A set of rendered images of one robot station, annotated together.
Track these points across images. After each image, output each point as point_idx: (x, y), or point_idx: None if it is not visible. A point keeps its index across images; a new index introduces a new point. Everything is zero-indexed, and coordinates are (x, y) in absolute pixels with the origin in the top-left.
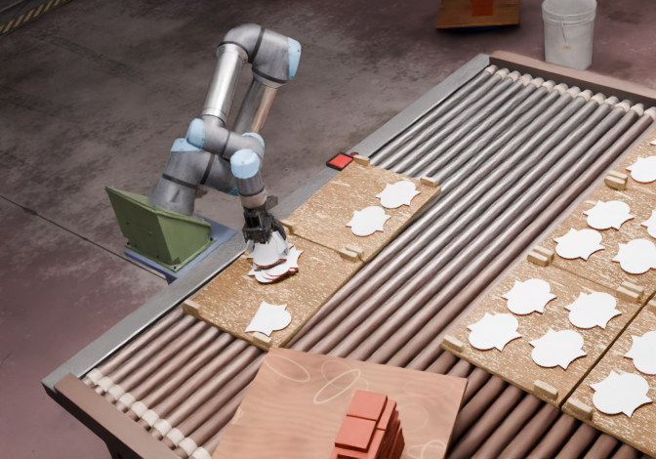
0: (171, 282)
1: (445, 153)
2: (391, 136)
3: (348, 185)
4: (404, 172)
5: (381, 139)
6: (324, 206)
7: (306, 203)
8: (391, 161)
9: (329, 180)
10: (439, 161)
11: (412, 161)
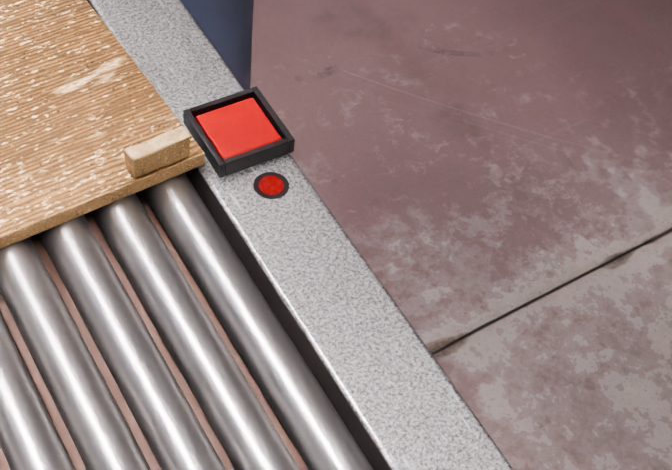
0: None
1: (36, 444)
2: (313, 332)
3: (64, 91)
4: (29, 270)
5: (317, 293)
6: (4, 8)
7: None
8: (138, 268)
9: (167, 81)
10: (3, 404)
11: (96, 333)
